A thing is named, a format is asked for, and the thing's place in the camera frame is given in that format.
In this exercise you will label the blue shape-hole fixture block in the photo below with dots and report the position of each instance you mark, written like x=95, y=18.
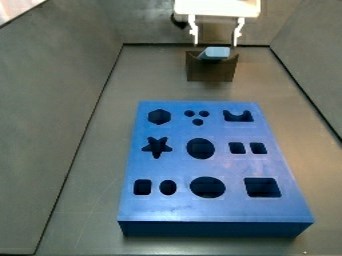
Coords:
x=206, y=174

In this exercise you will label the black regrasp fixture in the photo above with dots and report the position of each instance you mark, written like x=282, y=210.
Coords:
x=210, y=70

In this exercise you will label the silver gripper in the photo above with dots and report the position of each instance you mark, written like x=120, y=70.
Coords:
x=226, y=8

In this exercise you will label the light blue square-circle object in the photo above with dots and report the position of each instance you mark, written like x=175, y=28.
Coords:
x=214, y=53

